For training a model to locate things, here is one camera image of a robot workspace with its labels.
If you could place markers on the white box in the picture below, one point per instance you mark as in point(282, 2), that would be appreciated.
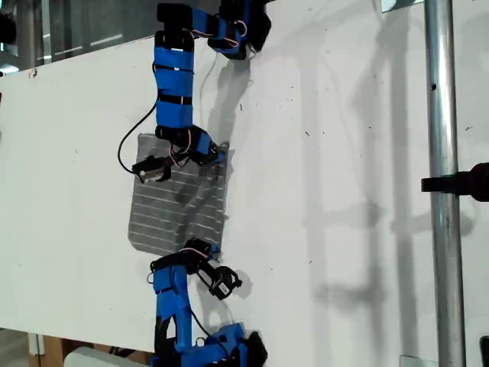
point(91, 359)

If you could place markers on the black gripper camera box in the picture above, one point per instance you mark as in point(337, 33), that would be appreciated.
point(147, 170)
point(223, 284)

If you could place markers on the wooden table leg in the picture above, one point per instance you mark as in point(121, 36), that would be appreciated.
point(49, 351)

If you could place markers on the steel post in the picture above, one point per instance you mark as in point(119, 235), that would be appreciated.
point(443, 114)

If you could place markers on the black round object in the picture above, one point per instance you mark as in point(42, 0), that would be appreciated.
point(7, 28)

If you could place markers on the black clamp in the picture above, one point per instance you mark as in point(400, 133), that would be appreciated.
point(458, 183)

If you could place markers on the grey striped towel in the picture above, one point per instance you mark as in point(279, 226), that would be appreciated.
point(160, 214)

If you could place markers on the black camera stalk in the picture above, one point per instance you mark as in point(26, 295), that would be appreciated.
point(166, 168)
point(206, 272)

